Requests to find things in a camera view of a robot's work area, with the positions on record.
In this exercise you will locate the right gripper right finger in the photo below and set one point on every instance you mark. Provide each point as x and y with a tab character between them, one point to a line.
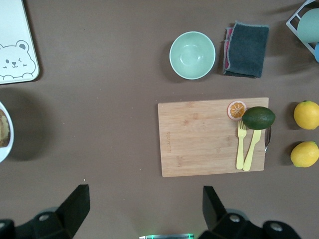
214	211

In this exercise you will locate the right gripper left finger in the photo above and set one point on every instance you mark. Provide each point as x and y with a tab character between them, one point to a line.
72	211

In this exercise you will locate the white round plate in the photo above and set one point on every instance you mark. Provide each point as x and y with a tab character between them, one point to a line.
5	154

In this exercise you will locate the yellow plastic fork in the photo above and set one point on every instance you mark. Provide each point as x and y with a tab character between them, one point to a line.
240	149

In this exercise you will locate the yellow plastic knife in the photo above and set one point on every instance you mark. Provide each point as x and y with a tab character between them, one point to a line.
250	154

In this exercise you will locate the wooden cutting board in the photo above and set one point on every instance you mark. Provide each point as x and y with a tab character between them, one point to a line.
199	139

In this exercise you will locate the orange fruit slice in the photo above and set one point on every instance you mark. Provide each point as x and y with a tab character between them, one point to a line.
234	110

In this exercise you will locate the dark green avocado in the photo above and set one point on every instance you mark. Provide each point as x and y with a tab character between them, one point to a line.
259	118

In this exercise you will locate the brown bread slice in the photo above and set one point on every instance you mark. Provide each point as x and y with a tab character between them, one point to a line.
5	129

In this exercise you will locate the yellow lemon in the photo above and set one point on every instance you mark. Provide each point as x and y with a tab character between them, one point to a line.
307	115
305	154

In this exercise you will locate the pale green bowl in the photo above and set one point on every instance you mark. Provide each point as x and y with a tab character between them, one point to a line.
192	55

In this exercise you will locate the dark grey cloth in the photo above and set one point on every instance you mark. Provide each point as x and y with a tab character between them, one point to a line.
246	49

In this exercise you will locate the pink cloth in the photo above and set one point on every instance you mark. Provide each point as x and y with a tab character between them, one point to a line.
228	37

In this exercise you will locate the blue cup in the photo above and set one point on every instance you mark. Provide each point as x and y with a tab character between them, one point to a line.
317	52

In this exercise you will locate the cream bear print tray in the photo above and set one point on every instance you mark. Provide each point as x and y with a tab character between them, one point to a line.
15	30

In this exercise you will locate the pale green cup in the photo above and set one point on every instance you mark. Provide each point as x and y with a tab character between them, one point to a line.
310	26

